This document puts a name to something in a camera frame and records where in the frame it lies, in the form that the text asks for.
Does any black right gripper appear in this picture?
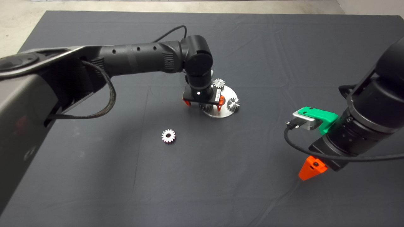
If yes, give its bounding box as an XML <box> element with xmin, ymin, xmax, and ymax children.
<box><xmin>298</xmin><ymin>134</ymin><xmax>359</xmax><ymax>181</ymax></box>

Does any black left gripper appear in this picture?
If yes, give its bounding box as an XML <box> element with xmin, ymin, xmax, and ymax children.
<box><xmin>183</xmin><ymin>86</ymin><xmax>225</xmax><ymax>111</ymax></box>

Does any round metal plate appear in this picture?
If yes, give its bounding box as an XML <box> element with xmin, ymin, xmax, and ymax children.
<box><xmin>202</xmin><ymin>84</ymin><xmax>239</xmax><ymax>119</ymax></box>

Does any dark grey table cloth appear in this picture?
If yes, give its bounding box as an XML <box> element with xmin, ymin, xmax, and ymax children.
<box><xmin>0</xmin><ymin>10</ymin><xmax>404</xmax><ymax>227</ymax></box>

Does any silver right camera box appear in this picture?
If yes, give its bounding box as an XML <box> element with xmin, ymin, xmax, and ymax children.
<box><xmin>292</xmin><ymin>111</ymin><xmax>322</xmax><ymax>130</ymax></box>

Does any green right camera mount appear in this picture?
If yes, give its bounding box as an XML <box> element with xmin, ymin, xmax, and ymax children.
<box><xmin>298</xmin><ymin>107</ymin><xmax>339</xmax><ymax>135</ymax></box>

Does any black left camera cable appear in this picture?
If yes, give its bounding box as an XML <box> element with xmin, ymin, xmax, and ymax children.
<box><xmin>151</xmin><ymin>25</ymin><xmax>187</xmax><ymax>43</ymax></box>

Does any braided left arm cable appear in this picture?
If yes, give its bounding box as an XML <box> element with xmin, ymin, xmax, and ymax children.
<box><xmin>47</xmin><ymin>60</ymin><xmax>116</xmax><ymax>119</ymax></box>

